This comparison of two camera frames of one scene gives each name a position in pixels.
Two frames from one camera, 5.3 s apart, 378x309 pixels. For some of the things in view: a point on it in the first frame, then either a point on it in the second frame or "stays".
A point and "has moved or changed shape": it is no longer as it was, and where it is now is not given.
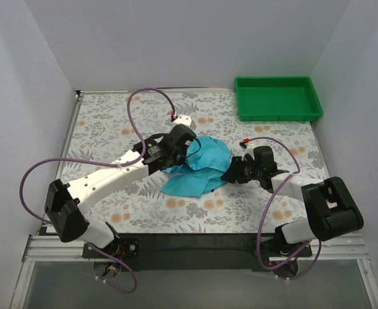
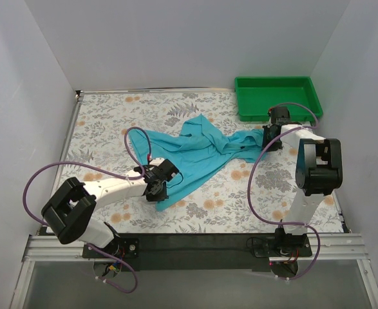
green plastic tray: x=276 y=98 stays
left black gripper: x=178 y=156 → x=158 y=192
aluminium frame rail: x=349 y=247 stays
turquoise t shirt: x=207 y=159 has moved or changed shape
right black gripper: x=234 y=169 → x=270 y=137
